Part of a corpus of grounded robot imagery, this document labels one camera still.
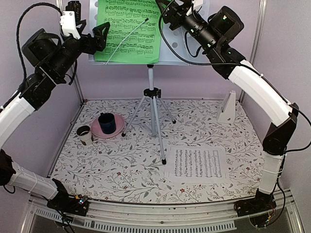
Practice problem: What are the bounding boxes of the green sheet music page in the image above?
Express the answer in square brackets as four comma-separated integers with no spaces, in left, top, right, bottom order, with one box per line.
[94,0,161,65]

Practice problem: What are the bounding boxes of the white sheet music page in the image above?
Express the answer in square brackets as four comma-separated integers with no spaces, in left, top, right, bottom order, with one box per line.
[164,146,229,183]

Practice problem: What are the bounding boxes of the aluminium frame post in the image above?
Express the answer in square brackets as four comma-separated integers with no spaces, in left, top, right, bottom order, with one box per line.
[239,0,267,102]
[54,0,84,105]

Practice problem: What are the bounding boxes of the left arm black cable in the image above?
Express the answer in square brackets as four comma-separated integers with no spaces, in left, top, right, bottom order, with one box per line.
[16,2,78,85]

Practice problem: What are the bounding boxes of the right aluminium frame post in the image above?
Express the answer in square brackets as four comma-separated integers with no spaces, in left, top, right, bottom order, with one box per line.
[239,0,267,102]

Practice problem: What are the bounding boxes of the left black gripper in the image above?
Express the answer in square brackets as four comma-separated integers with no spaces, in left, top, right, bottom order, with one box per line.
[47,19,110,79]

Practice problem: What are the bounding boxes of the white metronome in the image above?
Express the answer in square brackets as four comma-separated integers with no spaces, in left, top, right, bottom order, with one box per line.
[216,90,236,124]

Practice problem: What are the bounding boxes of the aluminium front rail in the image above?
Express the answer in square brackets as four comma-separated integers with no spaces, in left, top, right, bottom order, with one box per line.
[21,189,309,233]

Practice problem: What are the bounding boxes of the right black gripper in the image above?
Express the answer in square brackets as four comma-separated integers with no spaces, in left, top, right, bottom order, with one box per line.
[156,0,220,50]

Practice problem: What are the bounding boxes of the pink plate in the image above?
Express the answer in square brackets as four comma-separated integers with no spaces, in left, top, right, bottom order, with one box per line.
[90,113,125,138]

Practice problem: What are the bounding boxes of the dark blue mug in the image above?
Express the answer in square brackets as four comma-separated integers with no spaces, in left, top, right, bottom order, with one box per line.
[98,113,116,134]

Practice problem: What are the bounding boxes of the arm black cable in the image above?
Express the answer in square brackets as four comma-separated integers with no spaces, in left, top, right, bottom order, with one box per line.
[16,2,78,85]
[158,1,311,152]

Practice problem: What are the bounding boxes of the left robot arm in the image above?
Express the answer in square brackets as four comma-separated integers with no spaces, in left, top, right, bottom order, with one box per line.
[0,22,110,211]

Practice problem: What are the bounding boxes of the white paper cup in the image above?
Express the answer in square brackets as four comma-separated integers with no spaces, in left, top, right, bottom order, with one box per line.
[76,126,93,146]

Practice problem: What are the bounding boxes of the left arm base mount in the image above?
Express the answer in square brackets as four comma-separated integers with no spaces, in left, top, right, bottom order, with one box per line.
[47,193,89,216]

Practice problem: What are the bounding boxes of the left aluminium frame post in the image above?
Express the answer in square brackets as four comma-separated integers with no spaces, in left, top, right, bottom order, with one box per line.
[54,0,84,105]

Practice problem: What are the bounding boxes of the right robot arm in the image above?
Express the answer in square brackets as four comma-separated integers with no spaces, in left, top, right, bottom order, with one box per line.
[156,0,298,212]

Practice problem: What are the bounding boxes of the white perforated music stand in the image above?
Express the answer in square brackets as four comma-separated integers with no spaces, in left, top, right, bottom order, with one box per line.
[87,0,210,166]

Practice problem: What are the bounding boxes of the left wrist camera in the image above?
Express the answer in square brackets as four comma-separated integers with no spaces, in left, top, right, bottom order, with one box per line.
[60,0,81,40]

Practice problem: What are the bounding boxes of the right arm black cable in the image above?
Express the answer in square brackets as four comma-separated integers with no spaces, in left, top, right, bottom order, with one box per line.
[158,1,311,152]

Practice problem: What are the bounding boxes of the floral table mat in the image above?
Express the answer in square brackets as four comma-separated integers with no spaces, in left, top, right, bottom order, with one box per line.
[52,100,264,204]

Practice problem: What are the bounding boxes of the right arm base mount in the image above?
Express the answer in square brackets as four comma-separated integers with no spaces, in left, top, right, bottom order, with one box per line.
[234,192,276,216]

